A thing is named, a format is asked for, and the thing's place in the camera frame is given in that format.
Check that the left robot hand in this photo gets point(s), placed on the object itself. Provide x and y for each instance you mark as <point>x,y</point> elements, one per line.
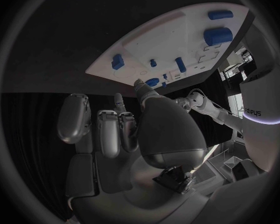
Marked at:
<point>183,104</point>

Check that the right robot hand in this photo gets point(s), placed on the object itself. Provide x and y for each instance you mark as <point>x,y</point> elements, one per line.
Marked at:
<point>168,127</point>

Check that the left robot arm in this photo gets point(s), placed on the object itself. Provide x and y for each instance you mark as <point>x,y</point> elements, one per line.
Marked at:
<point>214,110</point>

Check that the white task board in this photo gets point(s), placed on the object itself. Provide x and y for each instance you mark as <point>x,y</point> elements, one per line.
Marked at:
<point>168,41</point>

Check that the blue tiny plug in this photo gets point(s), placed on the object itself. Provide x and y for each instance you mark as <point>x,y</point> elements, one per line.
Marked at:
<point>164,84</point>
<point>164,76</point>

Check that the blue gear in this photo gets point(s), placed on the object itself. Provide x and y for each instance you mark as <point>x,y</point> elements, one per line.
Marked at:
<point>152,82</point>

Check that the blue slim cylinder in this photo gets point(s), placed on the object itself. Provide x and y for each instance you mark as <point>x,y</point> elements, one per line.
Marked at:
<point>180,64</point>

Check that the blue small peg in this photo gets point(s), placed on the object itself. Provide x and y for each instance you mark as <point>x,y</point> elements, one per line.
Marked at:
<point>153,63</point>

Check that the blue fat cylinder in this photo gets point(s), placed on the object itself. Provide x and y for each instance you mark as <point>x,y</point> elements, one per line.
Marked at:
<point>217,36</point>

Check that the blue block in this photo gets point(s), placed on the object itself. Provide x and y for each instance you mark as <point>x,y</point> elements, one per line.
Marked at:
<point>117,61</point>

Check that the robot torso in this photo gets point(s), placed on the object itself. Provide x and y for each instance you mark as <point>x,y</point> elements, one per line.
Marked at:
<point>262,104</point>

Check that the blue long cylinder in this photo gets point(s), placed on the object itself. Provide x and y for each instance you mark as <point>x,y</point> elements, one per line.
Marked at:
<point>220,15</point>

